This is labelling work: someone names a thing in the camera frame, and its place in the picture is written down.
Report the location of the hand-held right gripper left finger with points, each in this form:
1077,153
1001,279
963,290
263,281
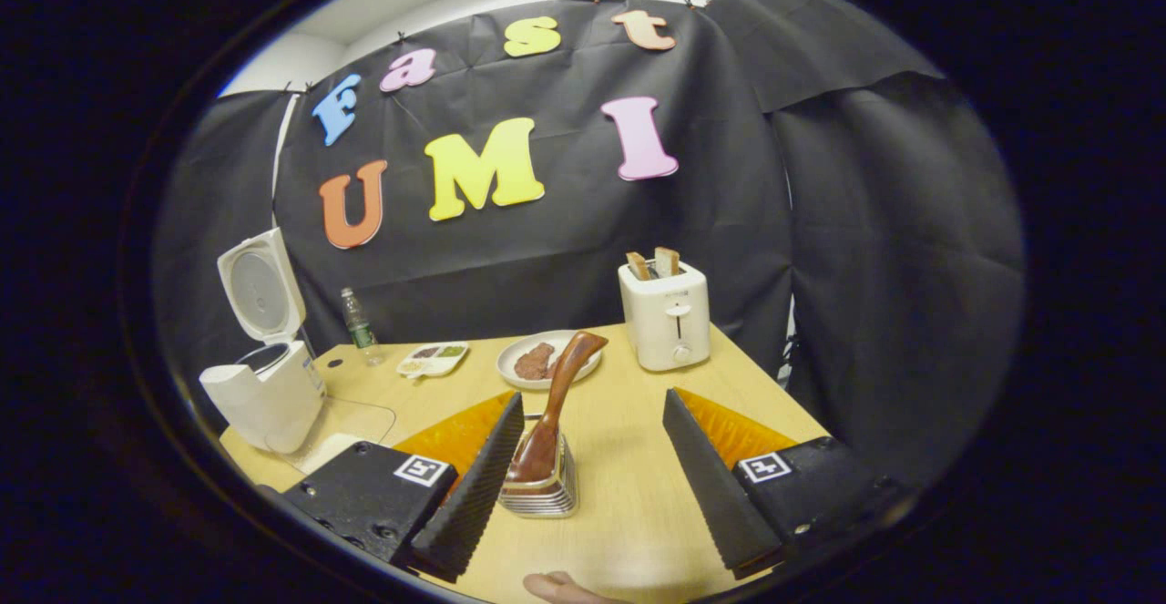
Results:
478,495

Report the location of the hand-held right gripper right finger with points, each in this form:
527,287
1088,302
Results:
706,486

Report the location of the brown wooden spoon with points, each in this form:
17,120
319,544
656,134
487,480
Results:
557,394

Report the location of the white rice cooker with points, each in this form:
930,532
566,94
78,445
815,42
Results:
273,399

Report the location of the white divided grain tray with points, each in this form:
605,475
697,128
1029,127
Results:
433,360

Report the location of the brown meat piece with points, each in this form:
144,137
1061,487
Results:
533,362

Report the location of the white round plate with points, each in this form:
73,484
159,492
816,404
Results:
583,369

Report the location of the white toaster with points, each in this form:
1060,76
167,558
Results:
665,322

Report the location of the clear plastic water bottle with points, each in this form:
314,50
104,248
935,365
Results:
359,326

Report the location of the toast slice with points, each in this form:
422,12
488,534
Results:
667,261
639,266

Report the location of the black backdrop cloth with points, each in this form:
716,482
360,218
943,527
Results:
820,267

